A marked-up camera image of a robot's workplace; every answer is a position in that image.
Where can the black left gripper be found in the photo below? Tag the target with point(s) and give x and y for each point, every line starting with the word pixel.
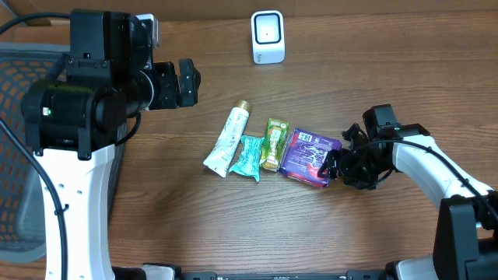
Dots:
pixel 172 96

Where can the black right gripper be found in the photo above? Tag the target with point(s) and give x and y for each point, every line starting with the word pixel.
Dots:
pixel 346 157

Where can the purple pad package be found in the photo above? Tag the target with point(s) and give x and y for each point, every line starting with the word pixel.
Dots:
pixel 305 153

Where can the green juice pouch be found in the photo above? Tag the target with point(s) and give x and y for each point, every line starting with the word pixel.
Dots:
pixel 273 144

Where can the teal snack wrapper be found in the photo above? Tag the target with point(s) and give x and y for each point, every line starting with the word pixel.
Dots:
pixel 248 163

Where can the white tube gold cap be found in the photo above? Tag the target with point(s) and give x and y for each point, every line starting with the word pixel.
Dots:
pixel 221 156

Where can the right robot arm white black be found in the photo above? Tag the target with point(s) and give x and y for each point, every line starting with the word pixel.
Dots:
pixel 464 203

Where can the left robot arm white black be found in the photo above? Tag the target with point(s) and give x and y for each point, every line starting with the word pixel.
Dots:
pixel 74 127

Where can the white barcode scanner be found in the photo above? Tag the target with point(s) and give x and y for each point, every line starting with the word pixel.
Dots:
pixel 268 37

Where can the black mesh basket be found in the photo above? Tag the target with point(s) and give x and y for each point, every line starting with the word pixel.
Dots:
pixel 22 205

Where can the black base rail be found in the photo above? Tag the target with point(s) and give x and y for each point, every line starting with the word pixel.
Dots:
pixel 349 275

